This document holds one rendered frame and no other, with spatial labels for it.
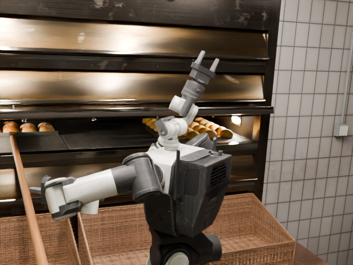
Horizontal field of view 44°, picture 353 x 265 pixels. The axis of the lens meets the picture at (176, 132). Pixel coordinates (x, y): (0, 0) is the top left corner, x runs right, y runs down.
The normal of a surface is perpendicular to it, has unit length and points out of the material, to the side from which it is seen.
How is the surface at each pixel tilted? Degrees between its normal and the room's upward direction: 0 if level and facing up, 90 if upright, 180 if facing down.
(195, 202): 90
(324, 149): 90
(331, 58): 90
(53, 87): 70
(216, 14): 90
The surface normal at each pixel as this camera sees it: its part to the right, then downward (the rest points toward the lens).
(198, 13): 0.37, 0.22
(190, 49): 0.36, -0.13
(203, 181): -0.54, 0.15
